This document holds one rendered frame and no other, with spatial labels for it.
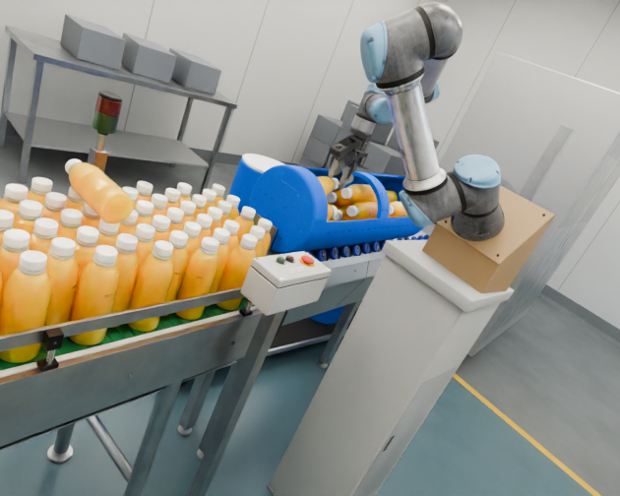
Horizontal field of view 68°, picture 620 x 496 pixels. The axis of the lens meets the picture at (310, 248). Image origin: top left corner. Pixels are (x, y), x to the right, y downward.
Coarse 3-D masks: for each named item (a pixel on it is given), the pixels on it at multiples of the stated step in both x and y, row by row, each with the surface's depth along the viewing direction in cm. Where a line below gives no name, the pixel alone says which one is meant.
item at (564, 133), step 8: (560, 128) 222; (568, 128) 220; (560, 136) 223; (568, 136) 221; (552, 144) 225; (560, 144) 223; (544, 152) 227; (552, 152) 225; (560, 152) 226; (544, 160) 228; (552, 160) 226; (536, 168) 230; (544, 168) 228; (536, 176) 230; (544, 176) 230; (528, 184) 233; (536, 184) 231; (520, 192) 236; (528, 192) 233; (528, 200) 234
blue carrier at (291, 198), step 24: (288, 168) 144; (312, 168) 159; (264, 192) 151; (288, 192) 144; (312, 192) 139; (384, 192) 174; (264, 216) 152; (288, 216) 145; (312, 216) 139; (384, 216) 173; (288, 240) 146; (312, 240) 145; (336, 240) 157; (360, 240) 173
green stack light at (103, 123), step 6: (96, 114) 125; (102, 114) 125; (96, 120) 126; (102, 120) 125; (108, 120) 126; (114, 120) 127; (96, 126) 126; (102, 126) 126; (108, 126) 127; (114, 126) 128; (102, 132) 127; (108, 132) 128; (114, 132) 129
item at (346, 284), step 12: (312, 252) 170; (360, 264) 185; (372, 264) 193; (336, 276) 173; (348, 276) 180; (360, 276) 188; (372, 276) 196; (324, 288) 169; (336, 288) 178; (348, 288) 189; (360, 288) 202; (324, 300) 182; (336, 300) 194; (348, 300) 208; (288, 312) 167; (300, 312) 176; (312, 312) 187
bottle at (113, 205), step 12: (72, 168) 100; (84, 168) 98; (96, 168) 100; (72, 180) 98; (84, 180) 96; (96, 180) 96; (108, 180) 97; (84, 192) 96; (96, 192) 94; (108, 192) 93; (120, 192) 94; (96, 204) 93; (108, 204) 92; (120, 204) 95; (132, 204) 97; (108, 216) 94; (120, 216) 96
